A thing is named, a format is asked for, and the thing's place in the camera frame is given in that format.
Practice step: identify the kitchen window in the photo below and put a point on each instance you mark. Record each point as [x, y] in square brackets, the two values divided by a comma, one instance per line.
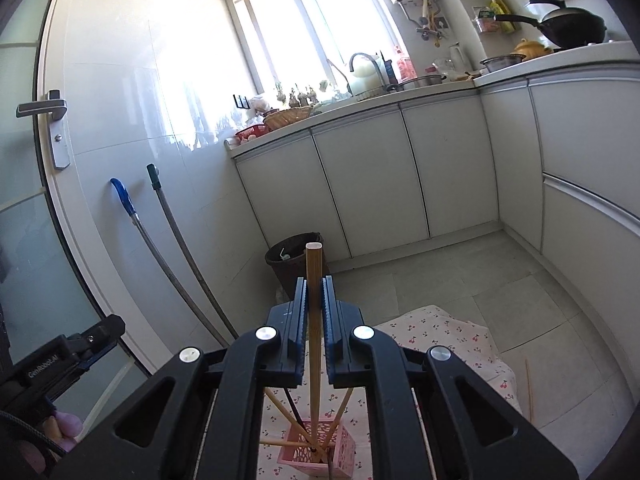
[310, 25]

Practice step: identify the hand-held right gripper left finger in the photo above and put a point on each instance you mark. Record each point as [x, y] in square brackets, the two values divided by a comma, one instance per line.
[302, 330]

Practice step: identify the red plastic basket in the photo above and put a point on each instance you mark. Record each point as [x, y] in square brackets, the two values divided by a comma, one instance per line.
[250, 133]

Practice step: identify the dark blue bottle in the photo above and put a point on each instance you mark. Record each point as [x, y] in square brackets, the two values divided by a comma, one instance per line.
[389, 67]

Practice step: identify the steel bowl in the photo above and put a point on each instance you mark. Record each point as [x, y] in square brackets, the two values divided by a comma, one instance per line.
[500, 62]

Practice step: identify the steel kitchen faucet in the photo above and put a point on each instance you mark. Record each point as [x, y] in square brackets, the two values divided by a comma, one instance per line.
[360, 55]

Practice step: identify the steel basin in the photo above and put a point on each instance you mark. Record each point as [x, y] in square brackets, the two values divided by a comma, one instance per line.
[420, 82]

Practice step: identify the black chopstick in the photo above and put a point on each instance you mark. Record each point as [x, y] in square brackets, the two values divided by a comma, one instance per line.
[296, 411]

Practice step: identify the wall rack with bottles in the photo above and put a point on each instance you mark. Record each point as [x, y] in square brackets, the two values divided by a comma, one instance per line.
[492, 20]

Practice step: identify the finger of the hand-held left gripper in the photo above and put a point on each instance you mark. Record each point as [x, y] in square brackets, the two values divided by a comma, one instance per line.
[97, 355]
[107, 329]

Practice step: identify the yellow clay pot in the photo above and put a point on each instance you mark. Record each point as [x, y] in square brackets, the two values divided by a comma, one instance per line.
[532, 49]

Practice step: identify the person's left hand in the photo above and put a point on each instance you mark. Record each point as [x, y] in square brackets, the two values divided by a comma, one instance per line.
[67, 427]

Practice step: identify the frosted glass door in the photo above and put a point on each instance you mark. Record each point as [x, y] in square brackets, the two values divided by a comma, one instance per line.
[20, 240]

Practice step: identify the black wall socket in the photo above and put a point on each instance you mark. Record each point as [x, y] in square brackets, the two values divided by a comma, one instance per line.
[241, 101]

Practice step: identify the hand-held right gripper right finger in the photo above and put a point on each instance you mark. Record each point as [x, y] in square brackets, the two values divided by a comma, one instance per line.
[327, 330]

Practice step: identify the white electric kettle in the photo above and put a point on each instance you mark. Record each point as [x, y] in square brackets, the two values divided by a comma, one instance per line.
[456, 57]

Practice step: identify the pink plastic basket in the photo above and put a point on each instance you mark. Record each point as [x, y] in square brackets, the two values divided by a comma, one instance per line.
[300, 462]

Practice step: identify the pink bottle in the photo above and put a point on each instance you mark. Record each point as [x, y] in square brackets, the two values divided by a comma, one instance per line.
[405, 65]

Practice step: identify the wicker basket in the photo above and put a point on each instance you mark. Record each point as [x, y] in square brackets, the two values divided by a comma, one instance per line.
[285, 117]

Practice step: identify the cherry print cloth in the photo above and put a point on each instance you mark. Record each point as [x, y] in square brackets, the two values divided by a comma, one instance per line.
[450, 335]

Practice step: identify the black wok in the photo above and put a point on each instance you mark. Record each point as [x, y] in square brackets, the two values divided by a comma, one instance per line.
[575, 27]

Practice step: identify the green tipped metal pole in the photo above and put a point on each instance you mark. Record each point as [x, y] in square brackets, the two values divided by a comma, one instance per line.
[155, 180]

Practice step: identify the white jug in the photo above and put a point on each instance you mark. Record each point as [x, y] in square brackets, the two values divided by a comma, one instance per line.
[367, 67]

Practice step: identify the dark brown trash bin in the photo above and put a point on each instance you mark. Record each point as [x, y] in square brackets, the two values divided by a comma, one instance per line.
[285, 270]

